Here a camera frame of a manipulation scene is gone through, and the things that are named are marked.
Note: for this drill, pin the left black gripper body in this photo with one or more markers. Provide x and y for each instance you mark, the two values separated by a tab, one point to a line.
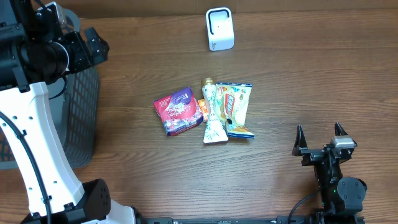
78	56

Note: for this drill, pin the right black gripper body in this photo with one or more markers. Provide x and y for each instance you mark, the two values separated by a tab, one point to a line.
313	155

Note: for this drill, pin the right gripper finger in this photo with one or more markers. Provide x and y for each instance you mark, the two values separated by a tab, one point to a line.
300	142
339	131

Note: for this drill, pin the yellow wipes package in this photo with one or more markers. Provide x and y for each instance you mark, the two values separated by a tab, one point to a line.
233	100

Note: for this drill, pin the white bottle gold cap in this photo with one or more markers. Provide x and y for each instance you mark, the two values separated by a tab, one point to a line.
214	130

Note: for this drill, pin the purple red pad package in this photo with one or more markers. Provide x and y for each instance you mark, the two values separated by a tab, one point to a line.
179	111

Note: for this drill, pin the small orange packet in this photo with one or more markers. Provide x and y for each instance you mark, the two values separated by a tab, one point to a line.
204	110

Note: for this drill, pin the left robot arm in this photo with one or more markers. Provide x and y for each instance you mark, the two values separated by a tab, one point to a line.
54	192

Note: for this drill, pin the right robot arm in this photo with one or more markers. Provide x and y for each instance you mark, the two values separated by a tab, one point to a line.
342	197

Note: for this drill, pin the white barcode scanner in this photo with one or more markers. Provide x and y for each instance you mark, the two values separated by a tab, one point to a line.
219	24

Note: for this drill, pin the dark grey plastic basket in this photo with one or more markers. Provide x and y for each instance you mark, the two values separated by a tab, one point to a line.
73	97

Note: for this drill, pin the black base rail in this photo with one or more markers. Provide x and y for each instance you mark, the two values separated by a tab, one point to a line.
277	220

